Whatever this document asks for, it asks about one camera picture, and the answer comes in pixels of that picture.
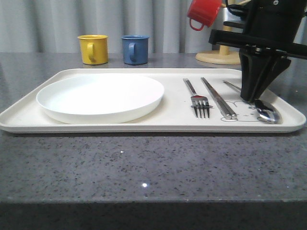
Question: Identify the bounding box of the white round plate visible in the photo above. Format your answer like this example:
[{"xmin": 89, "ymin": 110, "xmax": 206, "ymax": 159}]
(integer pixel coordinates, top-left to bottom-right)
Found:
[{"xmin": 36, "ymin": 73, "xmax": 165, "ymax": 124}]

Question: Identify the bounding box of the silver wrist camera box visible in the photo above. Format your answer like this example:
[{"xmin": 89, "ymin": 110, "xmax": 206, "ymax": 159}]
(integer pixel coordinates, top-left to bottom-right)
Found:
[{"xmin": 222, "ymin": 8, "xmax": 245, "ymax": 33}]

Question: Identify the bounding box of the cream rabbit serving tray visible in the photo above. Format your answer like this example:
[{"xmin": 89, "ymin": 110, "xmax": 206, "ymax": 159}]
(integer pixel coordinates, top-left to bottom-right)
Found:
[{"xmin": 0, "ymin": 69, "xmax": 306, "ymax": 133}]

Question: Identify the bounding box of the blue enamel mug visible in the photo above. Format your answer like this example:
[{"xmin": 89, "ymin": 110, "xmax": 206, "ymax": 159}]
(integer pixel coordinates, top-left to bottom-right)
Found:
[{"xmin": 121, "ymin": 35, "xmax": 149, "ymax": 65}]

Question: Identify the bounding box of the wooden mug tree stand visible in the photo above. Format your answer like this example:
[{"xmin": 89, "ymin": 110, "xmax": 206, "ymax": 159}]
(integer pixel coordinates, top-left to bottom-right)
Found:
[{"xmin": 192, "ymin": 3, "xmax": 240, "ymax": 65}]

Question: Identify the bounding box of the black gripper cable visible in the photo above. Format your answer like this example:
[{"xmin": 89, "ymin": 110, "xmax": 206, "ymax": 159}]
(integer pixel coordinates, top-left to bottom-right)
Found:
[{"xmin": 224, "ymin": 0, "xmax": 250, "ymax": 17}]

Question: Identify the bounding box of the yellow enamel mug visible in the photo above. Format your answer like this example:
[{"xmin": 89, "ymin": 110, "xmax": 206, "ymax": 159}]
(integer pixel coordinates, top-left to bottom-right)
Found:
[{"xmin": 78, "ymin": 34, "xmax": 108, "ymax": 65}]

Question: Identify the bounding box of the red enamel mug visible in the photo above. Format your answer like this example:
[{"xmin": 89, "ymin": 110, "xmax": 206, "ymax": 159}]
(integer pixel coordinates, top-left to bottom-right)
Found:
[{"xmin": 187, "ymin": 0, "xmax": 222, "ymax": 31}]

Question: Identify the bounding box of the silver metal fork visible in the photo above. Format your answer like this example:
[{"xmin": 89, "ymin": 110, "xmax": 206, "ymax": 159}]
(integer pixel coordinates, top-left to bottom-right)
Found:
[{"xmin": 183, "ymin": 78, "xmax": 210, "ymax": 119}]

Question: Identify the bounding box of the grey curtain backdrop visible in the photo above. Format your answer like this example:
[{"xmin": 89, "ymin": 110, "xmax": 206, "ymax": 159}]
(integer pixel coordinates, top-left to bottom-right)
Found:
[{"xmin": 0, "ymin": 0, "xmax": 213, "ymax": 53}]

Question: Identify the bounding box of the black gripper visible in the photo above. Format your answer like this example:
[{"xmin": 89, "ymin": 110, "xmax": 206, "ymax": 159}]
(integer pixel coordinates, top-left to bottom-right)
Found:
[{"xmin": 209, "ymin": 0, "xmax": 307, "ymax": 102}]

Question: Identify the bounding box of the silver metal spoon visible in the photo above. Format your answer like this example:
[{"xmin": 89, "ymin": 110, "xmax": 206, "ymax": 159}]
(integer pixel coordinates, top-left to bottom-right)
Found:
[{"xmin": 221, "ymin": 80, "xmax": 282, "ymax": 124}]

